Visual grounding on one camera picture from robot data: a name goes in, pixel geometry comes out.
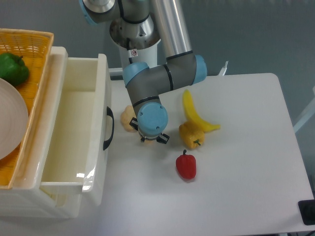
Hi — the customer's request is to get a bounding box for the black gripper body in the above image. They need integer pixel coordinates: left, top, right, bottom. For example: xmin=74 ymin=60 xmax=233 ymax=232
xmin=138 ymin=129 xmax=162 ymax=142

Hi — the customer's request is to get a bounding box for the square toasted bread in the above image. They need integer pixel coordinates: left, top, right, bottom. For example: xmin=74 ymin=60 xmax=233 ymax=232
xmin=144 ymin=140 xmax=156 ymax=146

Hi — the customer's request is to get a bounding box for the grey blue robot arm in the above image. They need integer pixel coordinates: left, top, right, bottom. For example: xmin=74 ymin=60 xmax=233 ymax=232
xmin=79 ymin=0 xmax=207 ymax=144

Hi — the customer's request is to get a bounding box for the round pale bread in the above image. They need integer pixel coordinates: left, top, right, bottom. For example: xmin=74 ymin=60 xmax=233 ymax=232
xmin=120 ymin=105 xmax=136 ymax=132

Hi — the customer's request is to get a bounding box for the yellow bell pepper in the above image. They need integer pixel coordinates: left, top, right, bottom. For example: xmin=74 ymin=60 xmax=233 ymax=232
xmin=179 ymin=121 xmax=205 ymax=149

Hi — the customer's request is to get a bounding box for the red bell pepper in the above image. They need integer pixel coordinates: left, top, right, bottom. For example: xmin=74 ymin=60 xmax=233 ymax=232
xmin=175 ymin=149 xmax=196 ymax=180

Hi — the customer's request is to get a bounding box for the yellow banana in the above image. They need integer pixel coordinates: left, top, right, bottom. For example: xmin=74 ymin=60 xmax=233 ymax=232
xmin=182 ymin=89 xmax=221 ymax=132

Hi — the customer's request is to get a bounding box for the white plastic drawer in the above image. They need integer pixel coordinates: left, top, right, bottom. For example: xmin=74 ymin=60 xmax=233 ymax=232
xmin=41 ymin=54 xmax=111 ymax=205

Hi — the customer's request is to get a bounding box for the pale pink plate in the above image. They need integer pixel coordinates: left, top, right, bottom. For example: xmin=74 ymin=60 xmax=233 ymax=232
xmin=0 ymin=79 xmax=29 ymax=159

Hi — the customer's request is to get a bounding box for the orange woven basket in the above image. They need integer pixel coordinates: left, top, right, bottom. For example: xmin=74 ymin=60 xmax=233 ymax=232
xmin=0 ymin=28 xmax=54 ymax=190

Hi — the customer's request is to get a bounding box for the green bell pepper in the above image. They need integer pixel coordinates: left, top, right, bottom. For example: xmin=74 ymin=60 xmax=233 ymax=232
xmin=0 ymin=53 xmax=30 ymax=87

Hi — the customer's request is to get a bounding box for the white drawer cabinet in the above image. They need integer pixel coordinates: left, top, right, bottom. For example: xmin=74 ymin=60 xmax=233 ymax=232
xmin=0 ymin=47 xmax=82 ymax=218

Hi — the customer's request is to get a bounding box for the black device at corner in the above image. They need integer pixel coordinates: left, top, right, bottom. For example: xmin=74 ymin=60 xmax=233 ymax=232
xmin=298 ymin=199 xmax=315 ymax=226

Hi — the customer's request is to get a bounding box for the black drawer handle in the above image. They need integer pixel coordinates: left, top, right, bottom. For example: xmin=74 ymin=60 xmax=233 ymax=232
xmin=103 ymin=106 xmax=115 ymax=150

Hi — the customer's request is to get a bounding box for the white table frame bracket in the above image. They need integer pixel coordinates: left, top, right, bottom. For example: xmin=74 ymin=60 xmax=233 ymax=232
xmin=218 ymin=61 xmax=228 ymax=76

